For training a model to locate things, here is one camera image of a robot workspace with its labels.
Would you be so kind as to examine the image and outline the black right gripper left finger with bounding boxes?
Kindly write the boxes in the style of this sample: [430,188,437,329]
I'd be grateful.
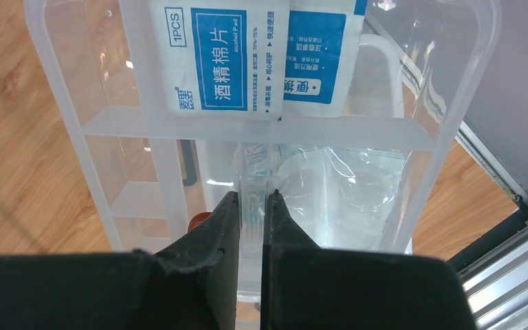
[0,192,240,329]

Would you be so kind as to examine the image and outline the clear compartment tray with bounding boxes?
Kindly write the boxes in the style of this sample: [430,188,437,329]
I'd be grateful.
[23,1,501,303]

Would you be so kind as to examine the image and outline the white plastic box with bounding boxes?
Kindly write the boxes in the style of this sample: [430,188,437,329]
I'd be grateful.
[195,34,406,208]

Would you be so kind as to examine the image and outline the blue square alcohol pad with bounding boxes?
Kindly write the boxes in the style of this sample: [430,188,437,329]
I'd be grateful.
[148,1,290,121]

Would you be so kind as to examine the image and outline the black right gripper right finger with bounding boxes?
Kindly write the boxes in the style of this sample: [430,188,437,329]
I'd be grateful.
[260,192,476,329]

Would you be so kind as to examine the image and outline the white gauze pad packet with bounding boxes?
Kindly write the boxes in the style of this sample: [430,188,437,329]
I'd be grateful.
[234,143,405,256]

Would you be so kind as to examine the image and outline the small blue white sachet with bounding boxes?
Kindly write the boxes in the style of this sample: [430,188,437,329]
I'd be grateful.
[283,1,367,118]

